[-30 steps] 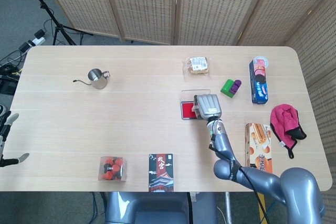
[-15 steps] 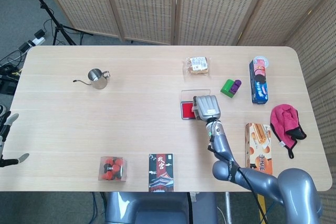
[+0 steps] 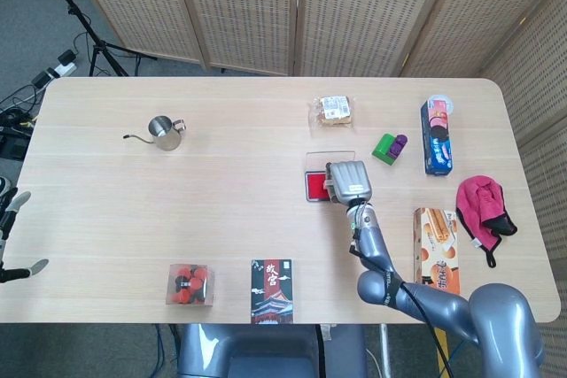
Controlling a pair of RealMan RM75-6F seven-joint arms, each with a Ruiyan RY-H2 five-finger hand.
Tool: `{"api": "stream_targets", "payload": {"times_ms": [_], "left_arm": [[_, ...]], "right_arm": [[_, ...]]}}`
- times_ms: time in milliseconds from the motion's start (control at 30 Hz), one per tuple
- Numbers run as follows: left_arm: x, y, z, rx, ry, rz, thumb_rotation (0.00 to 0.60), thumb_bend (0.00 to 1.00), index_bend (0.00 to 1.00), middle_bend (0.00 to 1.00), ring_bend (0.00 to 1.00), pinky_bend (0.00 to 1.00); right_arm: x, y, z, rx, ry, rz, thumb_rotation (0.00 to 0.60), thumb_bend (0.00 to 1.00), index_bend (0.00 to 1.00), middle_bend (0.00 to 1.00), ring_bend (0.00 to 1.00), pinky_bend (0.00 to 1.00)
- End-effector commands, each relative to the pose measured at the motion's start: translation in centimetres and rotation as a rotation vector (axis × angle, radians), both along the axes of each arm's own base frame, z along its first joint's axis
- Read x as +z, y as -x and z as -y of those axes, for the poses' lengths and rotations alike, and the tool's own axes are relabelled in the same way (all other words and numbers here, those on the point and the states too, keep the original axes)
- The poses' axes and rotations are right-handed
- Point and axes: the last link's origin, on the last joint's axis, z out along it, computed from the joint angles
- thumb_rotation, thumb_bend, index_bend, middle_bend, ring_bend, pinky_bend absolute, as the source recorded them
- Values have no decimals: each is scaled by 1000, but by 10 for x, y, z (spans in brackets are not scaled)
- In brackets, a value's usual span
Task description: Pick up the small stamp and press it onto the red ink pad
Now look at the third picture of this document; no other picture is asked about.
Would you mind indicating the clear bread snack packet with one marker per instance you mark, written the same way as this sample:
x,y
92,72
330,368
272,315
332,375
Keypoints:
x,y
333,112

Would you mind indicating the blue cookie box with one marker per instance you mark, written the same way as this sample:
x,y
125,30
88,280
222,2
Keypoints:
x,y
437,143

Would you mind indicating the green purple toy block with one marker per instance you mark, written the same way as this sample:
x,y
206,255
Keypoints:
x,y
383,150

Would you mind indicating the clear box red black balls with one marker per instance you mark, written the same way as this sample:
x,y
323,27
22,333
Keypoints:
x,y
190,285

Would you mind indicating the metal table leg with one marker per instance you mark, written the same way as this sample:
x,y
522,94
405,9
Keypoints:
x,y
386,349

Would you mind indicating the black red palace box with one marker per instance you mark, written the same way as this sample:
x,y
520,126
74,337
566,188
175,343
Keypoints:
x,y
271,294

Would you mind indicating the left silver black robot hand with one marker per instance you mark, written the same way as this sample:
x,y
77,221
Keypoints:
x,y
11,214

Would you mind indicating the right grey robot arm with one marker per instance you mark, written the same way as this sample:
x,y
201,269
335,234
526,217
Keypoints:
x,y
443,303

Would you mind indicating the white black shoe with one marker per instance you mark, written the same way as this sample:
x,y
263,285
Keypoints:
x,y
3,183

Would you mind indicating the orange biscuit box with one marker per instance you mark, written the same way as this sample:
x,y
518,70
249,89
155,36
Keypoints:
x,y
436,249

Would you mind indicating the black equipment box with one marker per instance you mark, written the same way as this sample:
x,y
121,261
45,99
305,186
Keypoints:
x,y
12,143

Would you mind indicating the steel gooseneck pitcher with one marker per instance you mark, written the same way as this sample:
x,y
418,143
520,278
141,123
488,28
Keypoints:
x,y
165,135

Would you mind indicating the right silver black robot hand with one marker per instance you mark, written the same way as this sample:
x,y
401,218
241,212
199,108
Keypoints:
x,y
350,181

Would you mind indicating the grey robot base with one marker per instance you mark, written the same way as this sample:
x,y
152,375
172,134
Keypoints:
x,y
266,351

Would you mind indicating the black tripod stand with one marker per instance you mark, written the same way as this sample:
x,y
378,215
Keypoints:
x,y
82,24

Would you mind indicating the red ink pad case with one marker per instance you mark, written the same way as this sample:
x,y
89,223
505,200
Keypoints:
x,y
315,185

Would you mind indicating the white power strip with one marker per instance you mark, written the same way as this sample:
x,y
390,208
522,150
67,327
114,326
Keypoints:
x,y
62,70

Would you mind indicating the pink black cloth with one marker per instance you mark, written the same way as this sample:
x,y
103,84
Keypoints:
x,y
476,201

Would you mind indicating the wooden rattan folding screen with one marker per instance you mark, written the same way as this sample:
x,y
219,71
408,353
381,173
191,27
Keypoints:
x,y
248,6

